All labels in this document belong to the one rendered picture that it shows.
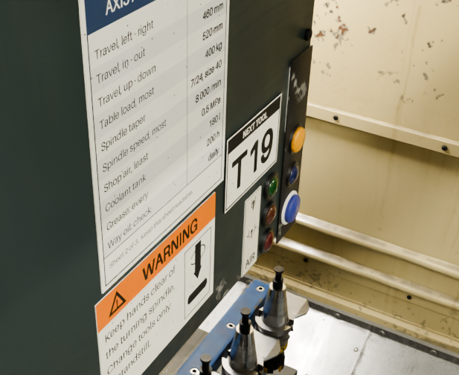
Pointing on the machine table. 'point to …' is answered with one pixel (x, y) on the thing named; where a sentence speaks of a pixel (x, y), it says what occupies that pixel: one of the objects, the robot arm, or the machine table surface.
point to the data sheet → (152, 117)
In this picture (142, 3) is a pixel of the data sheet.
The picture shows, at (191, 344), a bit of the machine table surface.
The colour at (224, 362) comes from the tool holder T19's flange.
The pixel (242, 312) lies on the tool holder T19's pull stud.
